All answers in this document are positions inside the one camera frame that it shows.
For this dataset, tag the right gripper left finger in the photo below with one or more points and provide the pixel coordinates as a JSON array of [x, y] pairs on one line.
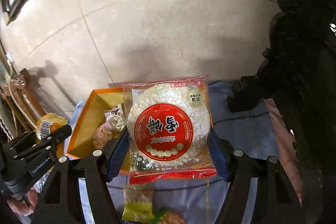
[[60, 200]]

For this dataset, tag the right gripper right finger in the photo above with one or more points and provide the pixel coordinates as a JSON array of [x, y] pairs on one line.
[[276, 200]]

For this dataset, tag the yellow cake clear packet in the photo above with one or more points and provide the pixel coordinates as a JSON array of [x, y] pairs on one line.
[[47, 124]]

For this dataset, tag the round rice cracker red packet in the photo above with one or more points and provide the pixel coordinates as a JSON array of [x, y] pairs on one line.
[[168, 123]]

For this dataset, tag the orange cardboard snack box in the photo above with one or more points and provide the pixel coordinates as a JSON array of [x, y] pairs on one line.
[[90, 118]]

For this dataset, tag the carved wooden furniture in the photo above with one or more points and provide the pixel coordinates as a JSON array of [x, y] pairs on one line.
[[18, 97]]

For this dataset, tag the blue cloth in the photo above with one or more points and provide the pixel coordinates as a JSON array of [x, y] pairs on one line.
[[200, 200]]

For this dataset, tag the yellow green snack packet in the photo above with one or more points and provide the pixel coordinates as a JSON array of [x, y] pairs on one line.
[[138, 204]]

